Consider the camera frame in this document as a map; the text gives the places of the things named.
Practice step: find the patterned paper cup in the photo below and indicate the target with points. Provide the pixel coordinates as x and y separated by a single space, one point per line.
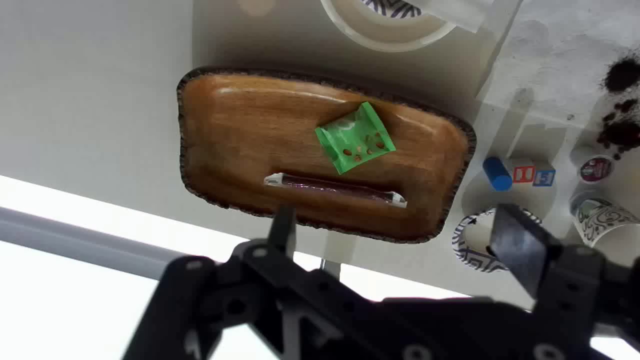
594 217

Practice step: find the green candy packet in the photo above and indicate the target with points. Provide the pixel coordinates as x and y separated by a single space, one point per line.
354 138

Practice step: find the letter block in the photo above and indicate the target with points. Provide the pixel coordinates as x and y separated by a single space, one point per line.
532 173

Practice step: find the brown wrapped stick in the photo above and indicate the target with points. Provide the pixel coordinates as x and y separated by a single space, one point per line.
334 187

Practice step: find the white paper plate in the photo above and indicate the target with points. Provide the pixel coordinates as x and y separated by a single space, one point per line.
387 25

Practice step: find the blue cylinder block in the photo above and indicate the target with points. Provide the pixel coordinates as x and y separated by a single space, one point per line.
496 173

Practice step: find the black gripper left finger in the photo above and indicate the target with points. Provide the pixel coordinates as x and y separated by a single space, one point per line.
282 231

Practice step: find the small dark bowl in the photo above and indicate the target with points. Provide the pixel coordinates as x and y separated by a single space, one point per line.
597 168

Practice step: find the brown wooden tray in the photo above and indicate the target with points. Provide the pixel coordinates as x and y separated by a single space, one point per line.
236 127

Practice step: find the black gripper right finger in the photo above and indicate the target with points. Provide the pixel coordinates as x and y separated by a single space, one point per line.
522 246

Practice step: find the white folded napkin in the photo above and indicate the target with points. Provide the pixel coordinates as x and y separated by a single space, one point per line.
471 15

